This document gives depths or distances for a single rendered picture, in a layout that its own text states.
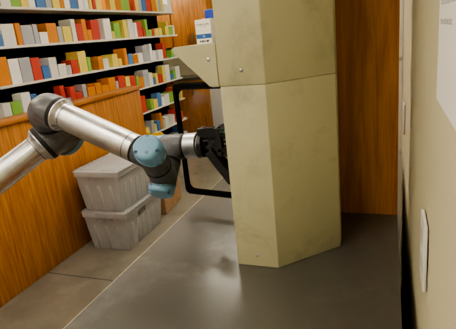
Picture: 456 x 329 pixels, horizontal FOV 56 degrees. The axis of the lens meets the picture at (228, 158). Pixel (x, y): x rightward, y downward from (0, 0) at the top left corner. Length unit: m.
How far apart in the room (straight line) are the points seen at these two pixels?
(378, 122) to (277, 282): 0.57
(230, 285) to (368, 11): 0.83
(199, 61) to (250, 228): 0.44
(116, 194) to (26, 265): 0.77
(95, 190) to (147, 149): 2.34
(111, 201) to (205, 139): 2.21
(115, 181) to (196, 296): 2.26
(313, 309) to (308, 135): 0.40
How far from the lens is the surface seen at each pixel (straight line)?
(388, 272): 1.14
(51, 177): 3.41
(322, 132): 1.10
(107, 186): 3.31
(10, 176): 1.42
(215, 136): 1.17
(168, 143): 1.24
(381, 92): 1.33
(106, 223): 3.45
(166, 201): 4.01
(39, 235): 3.37
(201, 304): 1.04
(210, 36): 1.11
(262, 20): 0.99
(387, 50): 1.32
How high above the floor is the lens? 1.52
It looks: 16 degrees down
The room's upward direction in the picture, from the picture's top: 6 degrees counter-clockwise
